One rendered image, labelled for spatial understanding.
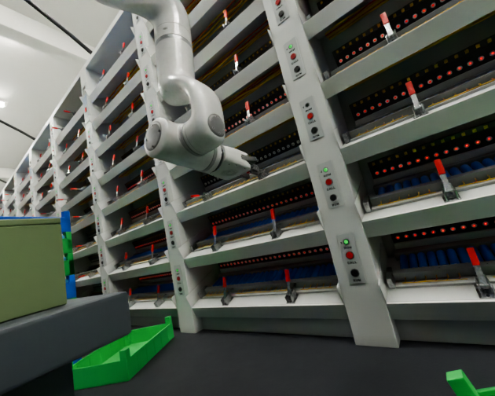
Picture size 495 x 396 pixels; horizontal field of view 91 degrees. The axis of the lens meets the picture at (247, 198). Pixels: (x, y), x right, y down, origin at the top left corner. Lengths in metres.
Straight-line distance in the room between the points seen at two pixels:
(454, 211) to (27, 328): 0.66
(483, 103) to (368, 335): 0.55
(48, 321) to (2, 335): 0.02
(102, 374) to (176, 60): 0.85
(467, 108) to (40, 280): 0.72
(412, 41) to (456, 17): 0.08
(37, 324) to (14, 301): 0.05
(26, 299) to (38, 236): 0.05
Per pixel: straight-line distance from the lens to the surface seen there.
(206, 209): 0.95
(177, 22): 0.73
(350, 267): 0.68
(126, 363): 0.88
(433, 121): 0.67
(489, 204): 0.65
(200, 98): 0.52
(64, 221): 1.14
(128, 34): 1.91
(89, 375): 0.96
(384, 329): 0.71
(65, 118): 2.70
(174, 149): 0.52
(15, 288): 0.28
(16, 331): 0.24
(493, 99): 0.68
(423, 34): 0.74
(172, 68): 0.64
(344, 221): 0.66
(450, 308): 0.68
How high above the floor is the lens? 0.30
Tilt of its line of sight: 10 degrees up
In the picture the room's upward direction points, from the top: 12 degrees counter-clockwise
